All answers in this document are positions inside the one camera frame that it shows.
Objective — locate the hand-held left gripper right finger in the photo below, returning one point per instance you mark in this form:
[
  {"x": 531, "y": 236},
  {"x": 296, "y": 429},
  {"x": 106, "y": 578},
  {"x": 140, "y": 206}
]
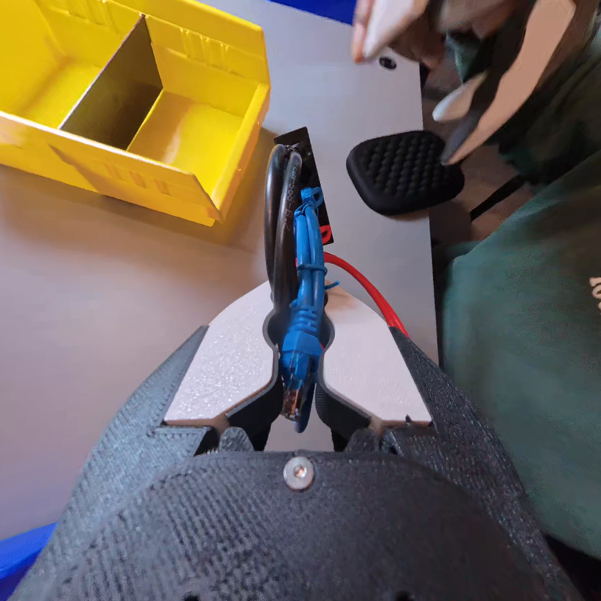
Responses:
[{"x": 371, "y": 366}]

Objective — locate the black network switch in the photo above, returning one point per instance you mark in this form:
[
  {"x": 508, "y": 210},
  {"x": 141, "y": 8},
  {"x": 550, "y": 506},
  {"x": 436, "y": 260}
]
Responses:
[{"x": 305, "y": 141}]

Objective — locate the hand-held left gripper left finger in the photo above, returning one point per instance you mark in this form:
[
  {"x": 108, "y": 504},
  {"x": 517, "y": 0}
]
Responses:
[{"x": 230, "y": 361}]

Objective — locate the yellow plastic bin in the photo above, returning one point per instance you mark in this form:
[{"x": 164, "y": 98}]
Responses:
[{"x": 197, "y": 61}]

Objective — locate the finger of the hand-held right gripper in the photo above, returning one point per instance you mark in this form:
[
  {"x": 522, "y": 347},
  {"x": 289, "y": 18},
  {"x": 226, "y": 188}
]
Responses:
[{"x": 382, "y": 30}]

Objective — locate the black dimpled chair armrest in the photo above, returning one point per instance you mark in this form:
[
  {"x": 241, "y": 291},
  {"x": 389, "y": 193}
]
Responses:
[{"x": 404, "y": 169}]

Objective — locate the blue plastic bin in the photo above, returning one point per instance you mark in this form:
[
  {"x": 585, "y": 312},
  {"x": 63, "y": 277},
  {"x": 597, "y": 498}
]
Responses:
[
  {"x": 324, "y": 9},
  {"x": 19, "y": 554}
]

